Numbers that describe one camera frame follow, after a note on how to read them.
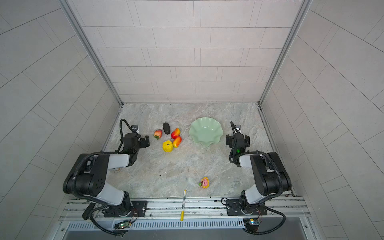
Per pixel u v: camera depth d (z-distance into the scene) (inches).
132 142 28.3
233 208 27.9
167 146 34.4
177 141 36.1
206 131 38.7
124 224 25.3
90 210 26.3
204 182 29.7
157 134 37.0
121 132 27.3
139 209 27.8
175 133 37.9
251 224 26.8
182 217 27.0
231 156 28.3
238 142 27.9
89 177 17.5
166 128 39.1
